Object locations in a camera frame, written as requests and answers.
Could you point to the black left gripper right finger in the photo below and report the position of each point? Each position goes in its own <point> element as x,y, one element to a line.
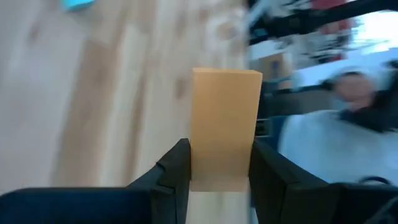
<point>273,186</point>

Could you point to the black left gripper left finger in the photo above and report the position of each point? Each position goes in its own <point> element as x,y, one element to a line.
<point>174,174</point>

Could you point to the long orange block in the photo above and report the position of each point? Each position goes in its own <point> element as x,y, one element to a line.
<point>225,124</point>

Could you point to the teal cube block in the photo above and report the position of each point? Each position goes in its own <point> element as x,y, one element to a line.
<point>76,3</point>

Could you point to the person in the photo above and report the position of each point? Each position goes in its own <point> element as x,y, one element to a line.
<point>326,149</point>

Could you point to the brown cardboard box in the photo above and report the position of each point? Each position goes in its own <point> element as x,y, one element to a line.
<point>273,70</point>

